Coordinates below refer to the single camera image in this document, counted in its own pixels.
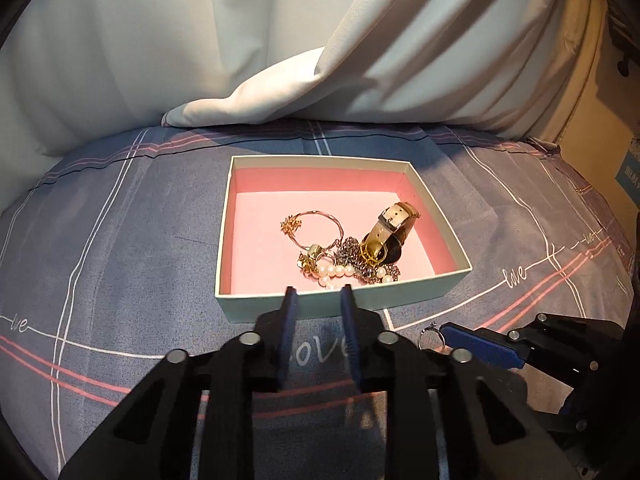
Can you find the pink lined jewelry box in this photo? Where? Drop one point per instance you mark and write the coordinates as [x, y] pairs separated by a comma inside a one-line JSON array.
[[260, 210]]

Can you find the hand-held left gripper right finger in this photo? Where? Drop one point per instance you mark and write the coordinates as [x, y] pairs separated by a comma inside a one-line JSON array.
[[352, 340]]

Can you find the white curtain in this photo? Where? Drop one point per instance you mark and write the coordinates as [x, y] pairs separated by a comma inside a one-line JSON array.
[[175, 35]]

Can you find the blue plaid bedsheet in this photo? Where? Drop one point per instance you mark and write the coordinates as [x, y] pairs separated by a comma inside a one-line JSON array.
[[125, 260]]

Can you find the small gold charm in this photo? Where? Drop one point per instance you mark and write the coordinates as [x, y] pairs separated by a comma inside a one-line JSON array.
[[312, 251]]

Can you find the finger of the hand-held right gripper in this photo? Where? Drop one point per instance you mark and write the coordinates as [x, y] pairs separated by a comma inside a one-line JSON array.
[[480, 345]]

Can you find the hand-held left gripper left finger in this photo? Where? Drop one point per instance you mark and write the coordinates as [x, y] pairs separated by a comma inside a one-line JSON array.
[[287, 340]]

